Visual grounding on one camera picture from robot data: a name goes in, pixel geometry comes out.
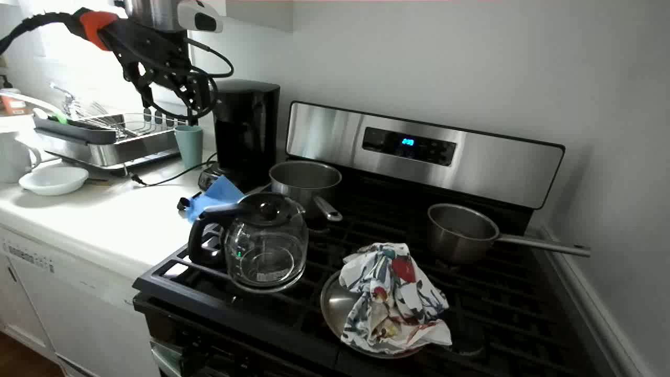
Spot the long-handled steel saucepan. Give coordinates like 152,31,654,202
425,202,593,269

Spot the sink faucet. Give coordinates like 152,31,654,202
48,81,89,118

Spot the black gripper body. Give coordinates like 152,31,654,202
103,18,193,84

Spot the brown object by sink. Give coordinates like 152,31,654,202
0,91,30,118

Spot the white strip with dark holes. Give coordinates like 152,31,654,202
140,105,190,131

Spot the glass coffee carafe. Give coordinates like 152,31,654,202
186,191,312,296

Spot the white framed window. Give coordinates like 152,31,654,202
19,0,201,106

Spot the blue cloth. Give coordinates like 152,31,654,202
182,174,247,225

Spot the short-handled steel saucepan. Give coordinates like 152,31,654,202
266,159,345,226

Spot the orange strap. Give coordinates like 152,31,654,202
73,6,120,52

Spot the white bowl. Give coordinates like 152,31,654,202
16,163,92,200

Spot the steel frying pan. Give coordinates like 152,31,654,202
318,269,457,363

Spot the metal dish rack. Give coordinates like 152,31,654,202
30,112,182,174

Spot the black and steel stove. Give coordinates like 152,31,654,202
131,100,603,377

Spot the white pitcher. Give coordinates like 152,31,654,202
0,129,44,186

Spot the teal cup beside coffee maker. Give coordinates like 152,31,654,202
171,123,204,169

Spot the black power cord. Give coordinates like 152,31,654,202
128,156,219,188

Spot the patterned kitchen towel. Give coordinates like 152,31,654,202
337,241,455,354

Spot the black coffee maker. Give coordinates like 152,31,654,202
204,77,282,195

